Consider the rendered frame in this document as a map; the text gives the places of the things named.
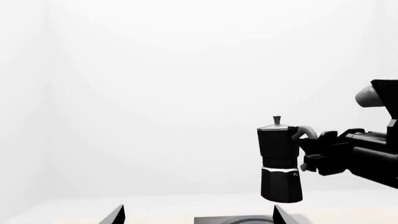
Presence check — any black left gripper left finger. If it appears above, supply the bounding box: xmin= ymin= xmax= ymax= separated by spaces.
xmin=98 ymin=203 xmax=126 ymax=224

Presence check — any black and silver moka pot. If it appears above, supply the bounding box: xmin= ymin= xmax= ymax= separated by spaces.
xmin=256 ymin=115 xmax=319 ymax=203

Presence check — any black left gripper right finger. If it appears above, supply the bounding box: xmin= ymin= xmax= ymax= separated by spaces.
xmin=272 ymin=204 xmax=300 ymax=224

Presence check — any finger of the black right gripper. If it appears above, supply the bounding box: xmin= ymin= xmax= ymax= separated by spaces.
xmin=298 ymin=130 xmax=339 ymax=156
xmin=300 ymin=153 xmax=346 ymax=177

